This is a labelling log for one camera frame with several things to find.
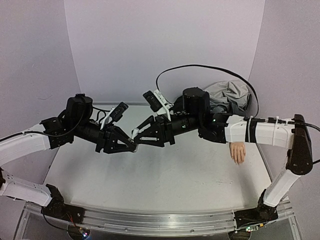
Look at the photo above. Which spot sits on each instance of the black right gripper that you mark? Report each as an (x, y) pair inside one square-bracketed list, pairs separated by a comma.
[(164, 133)]

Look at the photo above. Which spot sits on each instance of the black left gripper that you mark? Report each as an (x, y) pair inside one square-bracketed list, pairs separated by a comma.
[(108, 138)]

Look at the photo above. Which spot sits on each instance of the small nail polish bottle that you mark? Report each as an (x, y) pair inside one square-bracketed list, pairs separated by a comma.
[(133, 147)]

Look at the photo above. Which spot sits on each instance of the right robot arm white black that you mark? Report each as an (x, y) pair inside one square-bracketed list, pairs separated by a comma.
[(291, 134)]

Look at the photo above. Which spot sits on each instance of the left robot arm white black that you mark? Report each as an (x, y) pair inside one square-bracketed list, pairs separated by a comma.
[(73, 122)]

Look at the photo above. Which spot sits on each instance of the grey crumpled cloth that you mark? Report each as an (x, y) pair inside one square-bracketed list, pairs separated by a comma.
[(232, 97)]

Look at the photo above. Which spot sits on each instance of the mannequin hand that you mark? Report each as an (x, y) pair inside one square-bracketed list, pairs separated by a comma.
[(237, 152)]

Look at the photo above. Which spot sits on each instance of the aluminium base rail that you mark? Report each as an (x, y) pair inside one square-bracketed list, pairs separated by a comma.
[(159, 224)]

